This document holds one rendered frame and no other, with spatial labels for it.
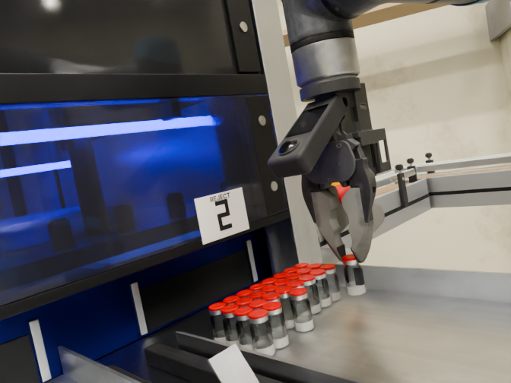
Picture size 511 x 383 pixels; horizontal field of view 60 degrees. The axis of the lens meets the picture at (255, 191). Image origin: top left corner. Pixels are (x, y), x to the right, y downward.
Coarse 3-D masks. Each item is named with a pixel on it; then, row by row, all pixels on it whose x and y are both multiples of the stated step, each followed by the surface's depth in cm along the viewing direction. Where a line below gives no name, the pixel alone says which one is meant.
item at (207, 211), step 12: (228, 192) 60; (240, 192) 61; (204, 204) 57; (228, 204) 60; (240, 204) 61; (204, 216) 57; (216, 216) 58; (228, 216) 60; (240, 216) 61; (204, 228) 56; (216, 228) 58; (240, 228) 61; (204, 240) 56
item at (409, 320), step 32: (384, 288) 58; (416, 288) 55; (448, 288) 52; (480, 288) 50; (320, 320) 53; (352, 320) 51; (384, 320) 49; (416, 320) 48; (448, 320) 46; (480, 320) 45; (192, 352) 47; (256, 352) 40; (288, 352) 46; (320, 352) 45; (352, 352) 43; (384, 352) 42; (416, 352) 41; (448, 352) 40; (480, 352) 39
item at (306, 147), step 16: (336, 96) 49; (304, 112) 50; (320, 112) 48; (336, 112) 48; (304, 128) 47; (320, 128) 46; (288, 144) 45; (304, 144) 44; (320, 144) 46; (272, 160) 45; (288, 160) 44; (304, 160) 43; (288, 176) 46
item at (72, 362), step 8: (64, 352) 49; (72, 352) 48; (64, 360) 50; (72, 360) 48; (80, 360) 46; (88, 360) 45; (64, 368) 50; (72, 368) 48; (80, 368) 47; (88, 368) 45; (96, 368) 43; (104, 368) 42; (64, 376) 50; (72, 376) 49; (80, 376) 47; (88, 376) 45; (96, 376) 44; (104, 376) 42; (112, 376) 41; (120, 376) 40; (128, 376) 40
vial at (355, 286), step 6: (348, 264) 52; (354, 264) 52; (348, 270) 52; (354, 270) 51; (360, 270) 52; (348, 276) 52; (354, 276) 51; (360, 276) 52; (348, 282) 52; (354, 282) 52; (360, 282) 52; (348, 288) 52; (354, 288) 52; (360, 288) 52; (354, 294) 52; (360, 294) 52
